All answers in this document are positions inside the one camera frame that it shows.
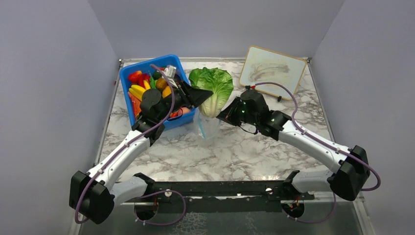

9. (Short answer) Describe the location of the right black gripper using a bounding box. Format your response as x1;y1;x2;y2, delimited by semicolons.
216;96;258;127

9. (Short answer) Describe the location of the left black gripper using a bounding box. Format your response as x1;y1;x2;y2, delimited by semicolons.
157;79;213;121

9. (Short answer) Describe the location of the clear zip top bag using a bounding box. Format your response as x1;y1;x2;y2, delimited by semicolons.
193;109;222;141

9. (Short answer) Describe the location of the green toy lettuce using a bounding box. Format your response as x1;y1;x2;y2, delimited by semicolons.
189;67;234;118

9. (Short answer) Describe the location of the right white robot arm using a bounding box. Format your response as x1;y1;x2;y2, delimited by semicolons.
217;90;370;201

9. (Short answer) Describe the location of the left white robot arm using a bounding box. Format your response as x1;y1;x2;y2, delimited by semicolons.
69;82;213;224

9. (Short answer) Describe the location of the toy peach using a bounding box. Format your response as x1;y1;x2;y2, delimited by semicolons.
178;107;191;116

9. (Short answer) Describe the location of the orange toy lemon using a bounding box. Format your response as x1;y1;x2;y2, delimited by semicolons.
161;86;172;98

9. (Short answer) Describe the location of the brown toy kiwi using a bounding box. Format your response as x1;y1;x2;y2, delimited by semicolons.
155;78;168;92

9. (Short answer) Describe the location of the blue plastic bin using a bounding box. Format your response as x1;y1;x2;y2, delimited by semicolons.
119;54;190;125

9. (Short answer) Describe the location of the yellow toy banana bunch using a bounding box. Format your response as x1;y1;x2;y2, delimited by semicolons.
129;80;151;101

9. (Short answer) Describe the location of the orange toy carrot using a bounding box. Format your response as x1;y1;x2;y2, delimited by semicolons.
128;92;141;119

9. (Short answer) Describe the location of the red toy bell pepper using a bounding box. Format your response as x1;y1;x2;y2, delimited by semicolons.
128;70;150;88

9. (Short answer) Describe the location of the small whiteboard with wooden frame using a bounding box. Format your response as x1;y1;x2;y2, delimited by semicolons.
239;46;307;94

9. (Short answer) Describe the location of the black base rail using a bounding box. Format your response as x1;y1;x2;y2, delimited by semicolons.
133;173;315;214

